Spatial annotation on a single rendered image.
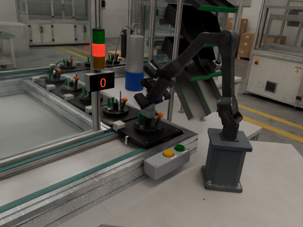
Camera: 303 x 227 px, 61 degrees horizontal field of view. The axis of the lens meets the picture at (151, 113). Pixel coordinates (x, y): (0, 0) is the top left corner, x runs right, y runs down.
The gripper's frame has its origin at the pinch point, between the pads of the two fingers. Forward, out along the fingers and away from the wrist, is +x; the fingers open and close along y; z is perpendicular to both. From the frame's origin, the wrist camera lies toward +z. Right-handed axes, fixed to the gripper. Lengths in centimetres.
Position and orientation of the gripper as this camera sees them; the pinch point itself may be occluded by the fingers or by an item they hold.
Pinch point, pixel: (148, 103)
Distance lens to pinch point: 119.2
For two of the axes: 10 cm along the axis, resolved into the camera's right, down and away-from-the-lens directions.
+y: -7.2, 2.2, -6.6
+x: -4.4, 5.8, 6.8
